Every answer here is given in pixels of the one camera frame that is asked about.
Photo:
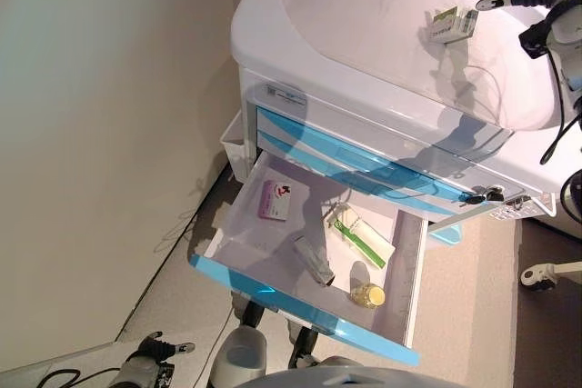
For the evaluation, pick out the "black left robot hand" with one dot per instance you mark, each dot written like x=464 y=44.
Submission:
x=159 y=349

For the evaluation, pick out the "small white medicine box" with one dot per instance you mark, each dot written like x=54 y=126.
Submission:
x=450 y=26

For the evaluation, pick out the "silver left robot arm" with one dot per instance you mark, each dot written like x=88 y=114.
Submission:
x=136 y=372

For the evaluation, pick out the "pink white medicine box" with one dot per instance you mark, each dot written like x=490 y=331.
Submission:
x=275 y=201

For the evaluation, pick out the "yellow cap medicine bottle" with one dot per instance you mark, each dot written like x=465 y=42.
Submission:
x=370 y=295

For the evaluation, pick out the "grey right robot leg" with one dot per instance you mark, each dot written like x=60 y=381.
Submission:
x=307 y=347

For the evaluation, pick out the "white medical cart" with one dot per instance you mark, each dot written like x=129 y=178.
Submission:
x=364 y=20

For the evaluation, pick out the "grey robot torso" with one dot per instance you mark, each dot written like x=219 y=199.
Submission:
x=364 y=376

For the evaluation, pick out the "white cart side bin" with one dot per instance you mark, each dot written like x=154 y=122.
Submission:
x=232 y=147

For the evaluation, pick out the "silver cart latch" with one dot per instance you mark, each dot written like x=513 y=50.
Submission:
x=518 y=205

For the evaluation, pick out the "white box green stripe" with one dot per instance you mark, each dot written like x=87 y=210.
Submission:
x=359 y=238

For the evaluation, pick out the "black key bunch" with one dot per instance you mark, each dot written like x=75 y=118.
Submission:
x=482 y=197

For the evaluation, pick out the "perforated white cart shelf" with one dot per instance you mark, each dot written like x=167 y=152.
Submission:
x=536 y=208

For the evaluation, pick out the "white blue cart label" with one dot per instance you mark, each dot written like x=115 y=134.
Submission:
x=284 y=95

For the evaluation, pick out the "white bed caster wheel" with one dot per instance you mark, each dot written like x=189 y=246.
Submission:
x=538 y=276

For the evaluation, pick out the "white bed frame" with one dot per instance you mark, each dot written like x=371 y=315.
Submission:
x=570 y=270

